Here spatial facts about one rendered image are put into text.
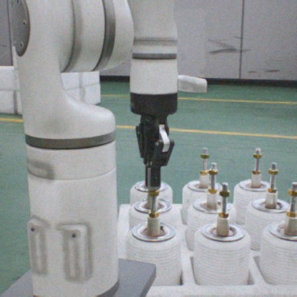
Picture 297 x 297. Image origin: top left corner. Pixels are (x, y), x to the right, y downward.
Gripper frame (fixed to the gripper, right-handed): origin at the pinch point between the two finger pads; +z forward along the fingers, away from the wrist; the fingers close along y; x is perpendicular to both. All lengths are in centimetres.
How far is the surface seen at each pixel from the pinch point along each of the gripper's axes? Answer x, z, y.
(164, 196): 8.9, 11.0, -17.8
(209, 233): 8.9, 9.7, 4.1
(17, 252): -23, 36, -49
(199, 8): 228, -66, -481
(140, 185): 5.2, 9.9, -23.5
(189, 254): 8.4, 17.1, -3.0
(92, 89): 50, 22, -321
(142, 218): 0.7, 10.8, -7.7
